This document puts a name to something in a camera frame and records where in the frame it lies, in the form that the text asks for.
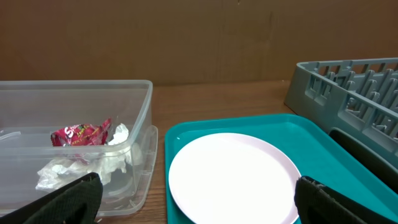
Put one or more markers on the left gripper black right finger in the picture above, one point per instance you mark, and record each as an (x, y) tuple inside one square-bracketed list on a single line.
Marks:
[(318, 204)]

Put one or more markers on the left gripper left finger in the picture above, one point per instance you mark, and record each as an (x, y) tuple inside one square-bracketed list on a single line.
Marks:
[(75, 203)]

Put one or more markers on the white napkin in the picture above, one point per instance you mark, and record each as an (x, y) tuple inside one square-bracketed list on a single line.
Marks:
[(60, 171)]

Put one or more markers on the red foil wrapper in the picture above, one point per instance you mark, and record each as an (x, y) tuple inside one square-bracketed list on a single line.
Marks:
[(81, 135)]

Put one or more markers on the white plate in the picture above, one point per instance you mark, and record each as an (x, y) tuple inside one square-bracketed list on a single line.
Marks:
[(234, 178)]

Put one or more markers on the grey dishwasher rack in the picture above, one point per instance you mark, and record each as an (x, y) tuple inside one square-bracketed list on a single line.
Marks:
[(356, 102)]

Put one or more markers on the teal serving tray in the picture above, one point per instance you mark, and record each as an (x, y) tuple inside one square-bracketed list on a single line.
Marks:
[(314, 153)]

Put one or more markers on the clear plastic bin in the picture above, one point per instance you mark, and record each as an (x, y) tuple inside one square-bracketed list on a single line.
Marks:
[(32, 110)]

